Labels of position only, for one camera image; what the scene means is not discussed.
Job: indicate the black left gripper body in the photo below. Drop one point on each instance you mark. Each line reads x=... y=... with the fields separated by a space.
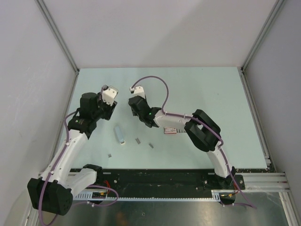
x=104 y=110

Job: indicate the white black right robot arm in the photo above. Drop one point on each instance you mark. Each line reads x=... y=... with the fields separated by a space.
x=201 y=129

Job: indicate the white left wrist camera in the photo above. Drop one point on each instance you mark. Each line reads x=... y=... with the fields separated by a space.
x=108 y=94

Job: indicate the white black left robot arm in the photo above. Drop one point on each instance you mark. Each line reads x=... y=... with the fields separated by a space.
x=53 y=191

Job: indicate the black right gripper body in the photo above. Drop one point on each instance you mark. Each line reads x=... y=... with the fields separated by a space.
x=140 y=117

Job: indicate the light blue stapler cover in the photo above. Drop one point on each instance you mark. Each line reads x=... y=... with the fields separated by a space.
x=119 y=135

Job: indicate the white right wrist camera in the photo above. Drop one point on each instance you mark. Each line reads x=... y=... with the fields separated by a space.
x=138 y=91

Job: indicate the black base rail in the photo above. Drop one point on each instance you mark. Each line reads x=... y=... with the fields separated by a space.
x=164 y=183

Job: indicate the red white staple box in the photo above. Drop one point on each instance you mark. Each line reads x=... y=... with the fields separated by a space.
x=169 y=130

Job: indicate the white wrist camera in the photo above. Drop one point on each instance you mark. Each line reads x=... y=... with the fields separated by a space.
x=108 y=94
x=138 y=91

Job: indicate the aluminium frame rail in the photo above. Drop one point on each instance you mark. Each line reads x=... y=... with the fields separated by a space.
x=265 y=182

